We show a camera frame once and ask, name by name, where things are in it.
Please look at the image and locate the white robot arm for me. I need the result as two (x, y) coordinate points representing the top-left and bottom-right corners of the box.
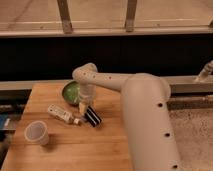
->
(72, 63), (213, 171)

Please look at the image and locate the white sponge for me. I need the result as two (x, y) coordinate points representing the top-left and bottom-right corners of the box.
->
(80, 115), (88, 123)

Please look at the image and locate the green bowl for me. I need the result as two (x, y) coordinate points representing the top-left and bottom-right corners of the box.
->
(62, 81), (80, 106)

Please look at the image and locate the white plastic bottle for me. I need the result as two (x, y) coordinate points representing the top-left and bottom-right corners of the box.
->
(47, 105), (80, 125)

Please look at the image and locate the translucent plastic cup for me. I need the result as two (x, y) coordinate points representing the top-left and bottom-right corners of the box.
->
(24, 121), (49, 146)

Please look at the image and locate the metal window frame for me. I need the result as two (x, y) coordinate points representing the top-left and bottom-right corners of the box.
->
(0, 0), (213, 37)

